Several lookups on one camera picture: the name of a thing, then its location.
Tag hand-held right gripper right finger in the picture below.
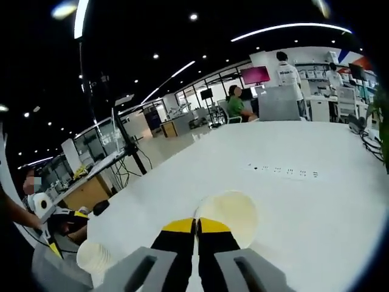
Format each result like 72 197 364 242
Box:
196 217 290 292

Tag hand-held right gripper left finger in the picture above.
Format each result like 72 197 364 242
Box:
98 217 196 292

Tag stack of paper cups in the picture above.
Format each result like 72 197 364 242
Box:
75 240 115 278

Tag white paper cup green print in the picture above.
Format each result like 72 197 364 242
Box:
194 190 259 251

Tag black chair armrest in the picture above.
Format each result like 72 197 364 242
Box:
92 200 111 217

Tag wooden desk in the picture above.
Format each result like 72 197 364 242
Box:
62 151 128 211

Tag black tripod stand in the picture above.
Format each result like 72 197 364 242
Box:
114 100 147 176

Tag white table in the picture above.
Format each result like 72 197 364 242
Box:
86 120 389 292

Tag recessed socket strip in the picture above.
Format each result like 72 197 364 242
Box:
243 162 320 181

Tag wooden cabinet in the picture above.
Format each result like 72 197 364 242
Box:
160 120 179 138

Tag black monitor on pole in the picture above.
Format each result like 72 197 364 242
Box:
199 89 214 122

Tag grey chair back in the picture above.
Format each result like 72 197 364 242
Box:
258 85 301 122

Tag white cabinet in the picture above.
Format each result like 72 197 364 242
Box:
309 97 331 122

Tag pink screen monitor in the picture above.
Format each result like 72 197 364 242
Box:
241 66 270 86

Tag dark rounded object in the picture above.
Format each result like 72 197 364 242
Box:
348 114 366 133

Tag white office chair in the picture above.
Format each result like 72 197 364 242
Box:
336 86 359 116

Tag white storage shelving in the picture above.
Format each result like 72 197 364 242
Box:
296 51 380 104

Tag potted green plant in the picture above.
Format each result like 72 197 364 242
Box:
366 85 389 147

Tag curved ceiling light strip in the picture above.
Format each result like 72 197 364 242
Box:
230 23 353 43

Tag tangled black cables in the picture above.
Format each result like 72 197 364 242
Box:
360 127 388 162

